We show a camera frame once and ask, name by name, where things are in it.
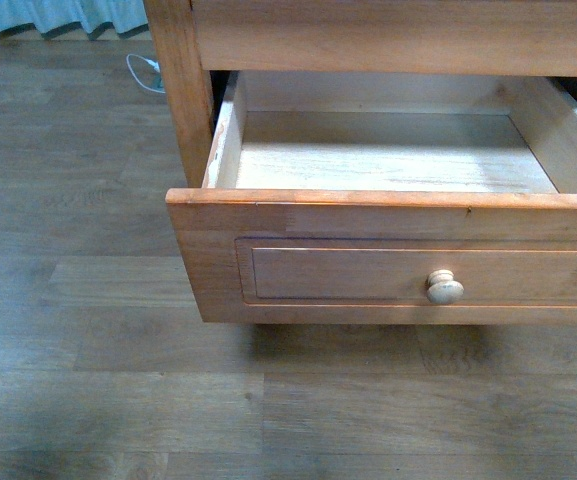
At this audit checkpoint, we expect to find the round drawer knob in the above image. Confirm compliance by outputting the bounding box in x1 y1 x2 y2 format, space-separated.
426 269 464 305

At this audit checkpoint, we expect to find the wooden drawer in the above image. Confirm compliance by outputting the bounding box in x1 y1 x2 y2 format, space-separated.
166 71 577 324

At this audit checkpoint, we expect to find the light wooden nightstand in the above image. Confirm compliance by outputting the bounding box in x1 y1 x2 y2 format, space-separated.
142 0 577 189

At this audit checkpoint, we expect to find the white cable on floor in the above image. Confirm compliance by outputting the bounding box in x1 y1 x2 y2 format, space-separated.
125 53 167 94

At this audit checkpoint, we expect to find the light blue curtain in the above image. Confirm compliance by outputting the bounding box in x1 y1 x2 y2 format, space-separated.
0 0 148 34

